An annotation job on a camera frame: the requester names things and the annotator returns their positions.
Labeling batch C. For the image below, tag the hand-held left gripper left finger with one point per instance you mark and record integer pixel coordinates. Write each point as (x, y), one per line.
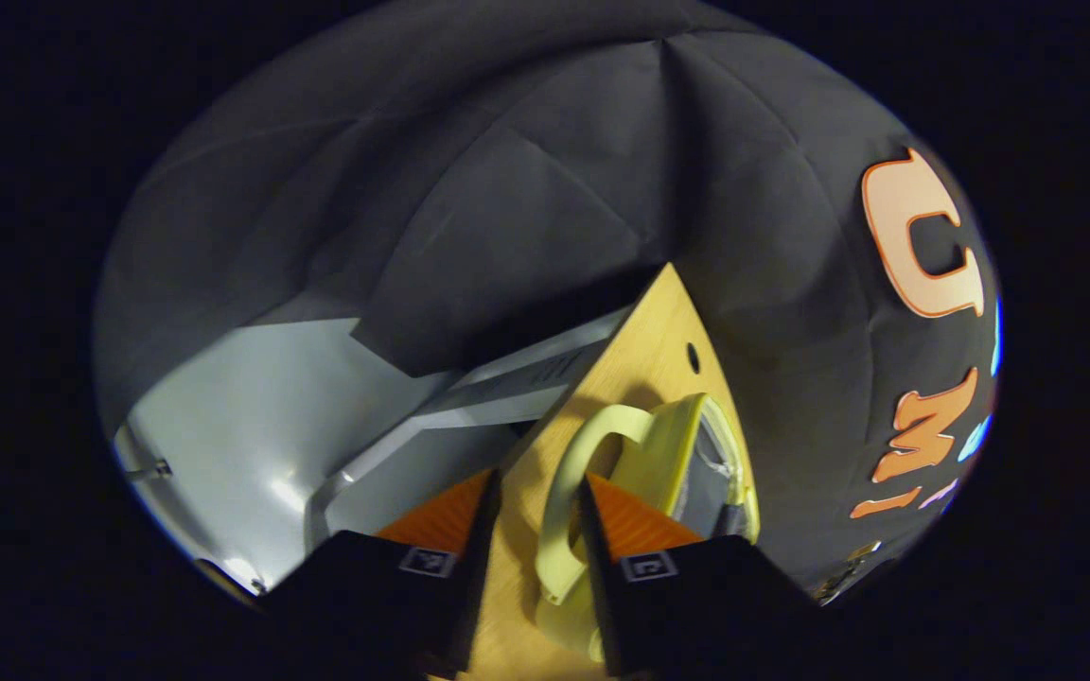
(481, 567)

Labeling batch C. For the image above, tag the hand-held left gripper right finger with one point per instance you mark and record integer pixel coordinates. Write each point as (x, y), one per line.
(602, 586)

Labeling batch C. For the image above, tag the grey metal table frame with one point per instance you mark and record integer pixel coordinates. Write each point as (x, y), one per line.
(507, 383)

